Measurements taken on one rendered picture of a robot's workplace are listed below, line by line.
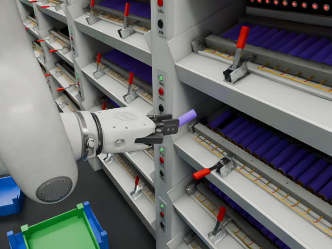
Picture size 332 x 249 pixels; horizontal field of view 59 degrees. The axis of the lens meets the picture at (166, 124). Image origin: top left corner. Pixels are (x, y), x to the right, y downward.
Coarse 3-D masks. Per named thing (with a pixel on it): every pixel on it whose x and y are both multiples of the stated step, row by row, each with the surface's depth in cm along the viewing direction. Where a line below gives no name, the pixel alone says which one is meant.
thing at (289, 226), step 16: (208, 112) 74; (192, 128) 71; (176, 144) 71; (192, 144) 69; (192, 160) 67; (208, 160) 64; (208, 176) 64; (240, 176) 58; (224, 192) 62; (240, 192) 56; (256, 192) 55; (256, 208) 52; (272, 208) 51; (288, 208) 50; (272, 224) 50; (288, 224) 48; (304, 224) 48; (320, 224) 47; (288, 240) 49; (304, 240) 46; (320, 240) 45
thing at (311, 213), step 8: (200, 136) 70; (224, 152) 64; (248, 168) 58; (256, 176) 57; (272, 184) 54; (280, 192) 52; (304, 208) 49; (312, 216) 48; (320, 216) 47; (328, 224) 46
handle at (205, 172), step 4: (220, 160) 59; (220, 164) 60; (208, 168) 58; (212, 168) 58; (216, 168) 58; (196, 172) 57; (200, 172) 57; (204, 172) 57; (208, 172) 57; (196, 176) 56; (200, 176) 56
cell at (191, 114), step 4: (188, 112) 62; (192, 112) 62; (180, 116) 61; (184, 116) 61; (188, 116) 61; (192, 116) 61; (196, 116) 62; (180, 120) 60; (184, 120) 61; (188, 120) 61; (180, 124) 60
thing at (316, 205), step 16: (208, 128) 68; (208, 144) 66; (224, 144) 63; (240, 160) 60; (256, 160) 57; (272, 176) 53; (272, 192) 53; (288, 192) 51; (304, 192) 49; (320, 208) 46
